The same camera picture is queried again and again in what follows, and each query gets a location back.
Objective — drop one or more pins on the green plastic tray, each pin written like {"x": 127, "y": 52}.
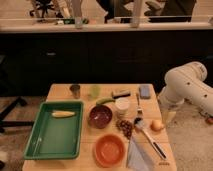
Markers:
{"x": 55, "y": 138}

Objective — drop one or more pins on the green pepper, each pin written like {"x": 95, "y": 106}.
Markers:
{"x": 104, "y": 101}

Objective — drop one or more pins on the orange bowl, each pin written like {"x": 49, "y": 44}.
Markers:
{"x": 109, "y": 151}

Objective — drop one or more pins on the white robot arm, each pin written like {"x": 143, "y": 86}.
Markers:
{"x": 182, "y": 83}

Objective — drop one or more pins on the orange egg toy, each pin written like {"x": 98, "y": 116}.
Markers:
{"x": 157, "y": 125}

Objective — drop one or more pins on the black whiteboard eraser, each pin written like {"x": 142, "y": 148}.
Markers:
{"x": 120, "y": 93}

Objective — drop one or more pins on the brown grape bunch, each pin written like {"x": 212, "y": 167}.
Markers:
{"x": 126, "y": 127}

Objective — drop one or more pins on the white cup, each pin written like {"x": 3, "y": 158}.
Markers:
{"x": 122, "y": 105}

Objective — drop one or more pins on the blue sponge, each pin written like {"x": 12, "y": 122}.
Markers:
{"x": 144, "y": 91}

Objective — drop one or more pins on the blue grey cloth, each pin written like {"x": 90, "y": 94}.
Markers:
{"x": 137, "y": 158}

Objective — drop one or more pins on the purple bowl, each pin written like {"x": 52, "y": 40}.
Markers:
{"x": 100, "y": 116}

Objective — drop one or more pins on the green translucent cup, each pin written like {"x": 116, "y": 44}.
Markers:
{"x": 94, "y": 92}

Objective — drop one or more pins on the dark metal cup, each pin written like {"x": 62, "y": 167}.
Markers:
{"x": 75, "y": 90}

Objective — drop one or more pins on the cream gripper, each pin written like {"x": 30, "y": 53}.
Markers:
{"x": 167, "y": 115}

